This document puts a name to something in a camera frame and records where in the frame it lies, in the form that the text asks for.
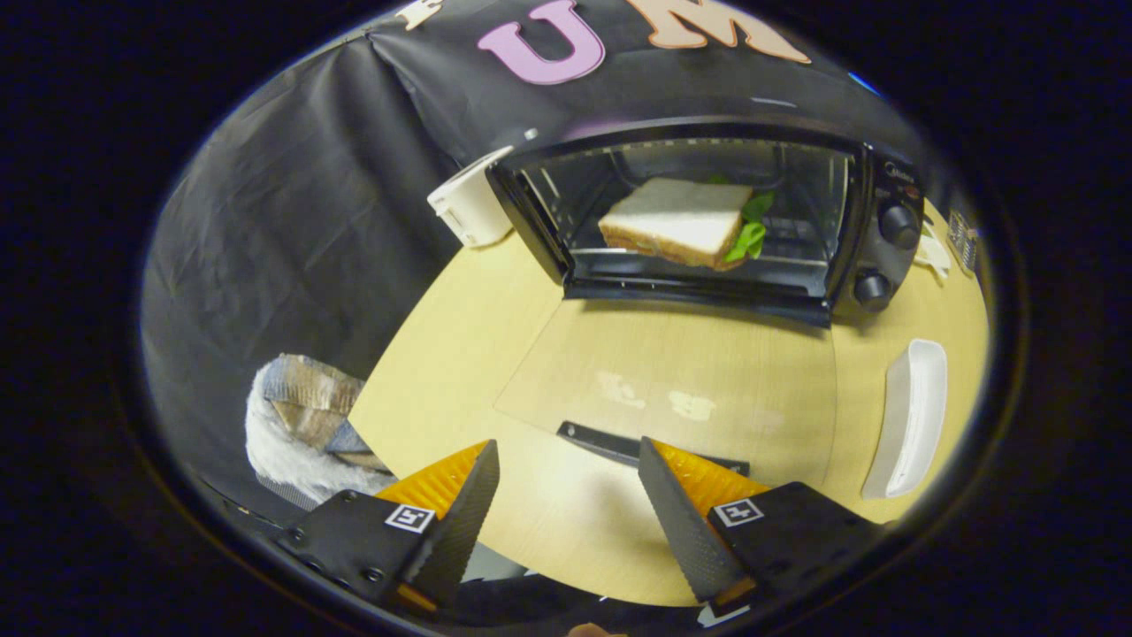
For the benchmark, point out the black toaster oven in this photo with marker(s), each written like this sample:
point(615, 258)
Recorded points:
point(884, 265)

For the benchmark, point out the white oblong plate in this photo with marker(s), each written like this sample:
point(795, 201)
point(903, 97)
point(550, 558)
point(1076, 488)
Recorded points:
point(911, 416)

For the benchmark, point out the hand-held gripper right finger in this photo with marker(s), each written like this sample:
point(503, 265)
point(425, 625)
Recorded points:
point(681, 522)

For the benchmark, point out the white bread lettuce sandwich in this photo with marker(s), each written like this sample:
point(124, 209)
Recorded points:
point(676, 221)

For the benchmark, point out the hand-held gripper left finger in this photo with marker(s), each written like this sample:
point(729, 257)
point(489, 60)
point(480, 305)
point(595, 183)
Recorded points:
point(460, 522)

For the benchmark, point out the white slot toaster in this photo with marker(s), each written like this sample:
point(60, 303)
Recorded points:
point(469, 203)

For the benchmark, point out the black backdrop cloth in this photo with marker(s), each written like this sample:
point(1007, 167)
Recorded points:
point(292, 221)

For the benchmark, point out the white tray with green pad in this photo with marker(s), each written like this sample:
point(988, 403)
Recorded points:
point(933, 252)

